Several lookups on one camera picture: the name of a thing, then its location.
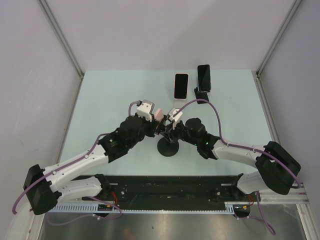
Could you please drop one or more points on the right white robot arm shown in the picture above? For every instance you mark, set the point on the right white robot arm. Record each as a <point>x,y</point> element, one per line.
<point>276,168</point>

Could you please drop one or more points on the left aluminium frame post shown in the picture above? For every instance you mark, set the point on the left aluminium frame post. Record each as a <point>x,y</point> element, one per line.
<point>55,26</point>

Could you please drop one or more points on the black rectangular phone stand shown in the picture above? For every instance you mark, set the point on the black rectangular phone stand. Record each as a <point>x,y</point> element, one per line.
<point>201,97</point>

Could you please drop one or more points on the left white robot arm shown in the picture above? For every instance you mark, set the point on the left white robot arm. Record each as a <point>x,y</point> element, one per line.
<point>46,187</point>

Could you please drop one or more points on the white slotted cable duct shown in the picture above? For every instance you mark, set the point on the white slotted cable duct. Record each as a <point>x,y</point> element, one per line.
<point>99,208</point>

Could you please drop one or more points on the white phone stand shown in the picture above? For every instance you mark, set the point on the white phone stand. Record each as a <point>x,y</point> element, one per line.
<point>179,103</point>

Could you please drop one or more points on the pink phone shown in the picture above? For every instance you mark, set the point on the pink phone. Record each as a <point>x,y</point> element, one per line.
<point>158,115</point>

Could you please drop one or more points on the black phone on stand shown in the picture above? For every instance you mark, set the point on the black phone on stand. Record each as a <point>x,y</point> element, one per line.
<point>204,78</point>

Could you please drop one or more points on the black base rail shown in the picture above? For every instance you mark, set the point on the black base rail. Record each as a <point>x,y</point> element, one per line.
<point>171,192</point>

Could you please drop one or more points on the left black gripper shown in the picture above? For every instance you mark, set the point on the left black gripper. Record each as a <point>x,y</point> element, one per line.
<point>151,126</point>

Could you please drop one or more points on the black round-base phone stand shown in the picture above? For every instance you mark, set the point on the black round-base phone stand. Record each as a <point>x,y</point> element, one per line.
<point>164,149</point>

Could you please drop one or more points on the pink-cased phone on stand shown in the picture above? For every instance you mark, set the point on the pink-cased phone on stand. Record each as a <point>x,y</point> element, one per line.
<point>181,81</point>

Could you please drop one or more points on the aluminium frame post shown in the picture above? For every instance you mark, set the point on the aluminium frame post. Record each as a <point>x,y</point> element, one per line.
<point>279,35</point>
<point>55,26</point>

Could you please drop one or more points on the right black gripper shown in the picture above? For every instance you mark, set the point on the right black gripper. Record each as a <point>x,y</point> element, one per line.
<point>172,133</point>

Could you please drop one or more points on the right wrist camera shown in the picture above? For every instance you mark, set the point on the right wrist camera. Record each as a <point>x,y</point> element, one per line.
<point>174,116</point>

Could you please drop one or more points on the right aluminium frame post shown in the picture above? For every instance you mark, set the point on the right aluminium frame post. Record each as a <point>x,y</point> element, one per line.
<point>279,35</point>

